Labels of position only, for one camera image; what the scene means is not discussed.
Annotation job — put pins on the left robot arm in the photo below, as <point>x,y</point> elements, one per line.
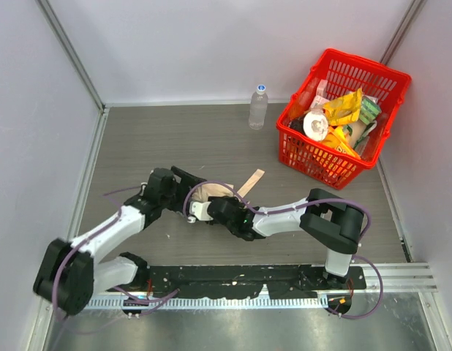
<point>72,272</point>

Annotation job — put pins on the yellow snack bag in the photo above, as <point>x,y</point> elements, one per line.
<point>344,110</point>

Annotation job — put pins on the green carton box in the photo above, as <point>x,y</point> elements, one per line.
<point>369,111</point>

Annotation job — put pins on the white box in basket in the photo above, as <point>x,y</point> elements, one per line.
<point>319,98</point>

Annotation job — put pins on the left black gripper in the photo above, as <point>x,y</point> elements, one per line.
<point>187,179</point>

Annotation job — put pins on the red plastic basket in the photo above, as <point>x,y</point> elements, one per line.
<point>343,73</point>

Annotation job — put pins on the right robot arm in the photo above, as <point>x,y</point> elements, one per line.
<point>334,222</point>

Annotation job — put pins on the white slotted cable duct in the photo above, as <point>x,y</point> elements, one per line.
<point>122,302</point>

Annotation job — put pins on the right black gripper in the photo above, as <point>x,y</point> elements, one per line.
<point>214,208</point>

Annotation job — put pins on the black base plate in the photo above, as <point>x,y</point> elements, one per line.
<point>243,281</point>

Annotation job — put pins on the orange snack bag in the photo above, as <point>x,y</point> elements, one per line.
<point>337,139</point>

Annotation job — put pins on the beige cup in basket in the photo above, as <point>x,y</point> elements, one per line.
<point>357,131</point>

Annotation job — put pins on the beige folding umbrella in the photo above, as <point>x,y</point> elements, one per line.
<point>203,193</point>

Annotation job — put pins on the clear water bottle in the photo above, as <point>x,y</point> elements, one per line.
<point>258,107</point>

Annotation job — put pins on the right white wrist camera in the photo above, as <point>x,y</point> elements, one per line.
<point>199,212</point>

